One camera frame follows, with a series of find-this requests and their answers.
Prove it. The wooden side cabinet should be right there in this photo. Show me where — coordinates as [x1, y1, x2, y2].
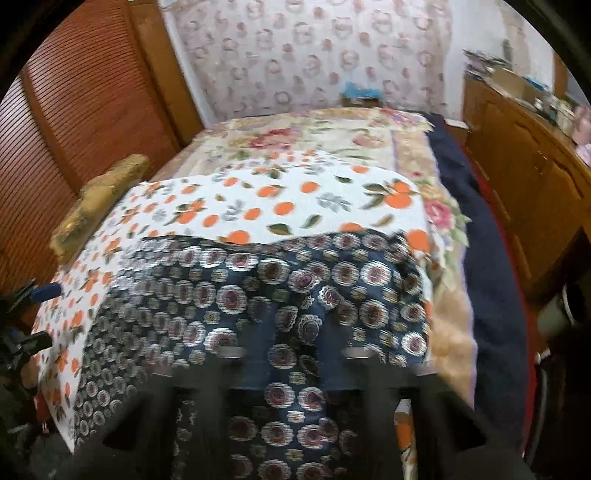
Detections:
[461, 75, 591, 303]

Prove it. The stack of papers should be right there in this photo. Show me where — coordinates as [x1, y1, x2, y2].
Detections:
[463, 47, 509, 78]

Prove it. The pink object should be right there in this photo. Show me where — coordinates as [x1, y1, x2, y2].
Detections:
[574, 103, 591, 163]

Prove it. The wooden louvered wardrobe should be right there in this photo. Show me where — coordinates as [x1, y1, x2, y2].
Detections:
[0, 0, 205, 298]

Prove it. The white orange print sheet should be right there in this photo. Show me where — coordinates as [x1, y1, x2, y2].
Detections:
[32, 161, 437, 480]

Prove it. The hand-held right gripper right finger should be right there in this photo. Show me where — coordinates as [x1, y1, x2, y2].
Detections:
[343, 347, 539, 480]

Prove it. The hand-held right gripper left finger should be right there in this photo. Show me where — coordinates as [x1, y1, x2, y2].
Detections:
[69, 347, 249, 480]

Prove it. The floral blanket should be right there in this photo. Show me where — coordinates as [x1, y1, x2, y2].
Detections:
[152, 107, 477, 409]

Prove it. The navy blanket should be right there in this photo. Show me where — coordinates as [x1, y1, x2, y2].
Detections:
[426, 112, 533, 459]

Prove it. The yellow-brown pillow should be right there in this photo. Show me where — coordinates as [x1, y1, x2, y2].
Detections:
[50, 154, 151, 265]

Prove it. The navy medallion print garment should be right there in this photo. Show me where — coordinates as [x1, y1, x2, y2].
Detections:
[73, 232, 432, 480]

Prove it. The pink floral wall cloth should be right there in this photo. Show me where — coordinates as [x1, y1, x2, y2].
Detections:
[158, 0, 457, 124]

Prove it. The grey round object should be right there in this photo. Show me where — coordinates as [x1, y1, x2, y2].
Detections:
[537, 283, 579, 329]

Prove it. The blue cloth bundle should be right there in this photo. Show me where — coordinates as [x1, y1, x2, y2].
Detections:
[341, 81, 385, 109]

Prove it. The cardboard box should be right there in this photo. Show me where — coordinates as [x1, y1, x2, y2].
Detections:
[484, 68, 537, 101]

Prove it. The group of small containers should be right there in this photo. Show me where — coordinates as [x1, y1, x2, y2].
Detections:
[532, 93, 579, 138]

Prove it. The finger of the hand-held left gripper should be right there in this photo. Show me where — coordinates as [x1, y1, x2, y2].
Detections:
[11, 283, 62, 305]

